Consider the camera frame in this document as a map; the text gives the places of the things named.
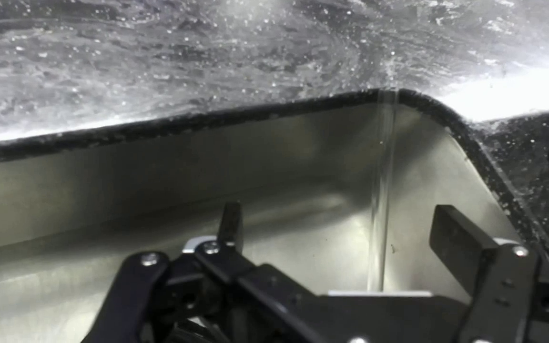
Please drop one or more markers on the stainless steel sink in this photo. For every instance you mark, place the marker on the stainless steel sink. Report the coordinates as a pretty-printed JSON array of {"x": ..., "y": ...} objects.
[{"x": 190, "y": 184}]

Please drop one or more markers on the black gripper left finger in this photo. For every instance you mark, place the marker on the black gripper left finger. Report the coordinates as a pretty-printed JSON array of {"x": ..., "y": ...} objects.
[{"x": 228, "y": 222}]

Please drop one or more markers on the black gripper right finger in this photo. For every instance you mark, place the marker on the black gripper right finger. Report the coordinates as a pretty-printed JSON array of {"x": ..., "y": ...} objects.
[{"x": 461, "y": 245}]

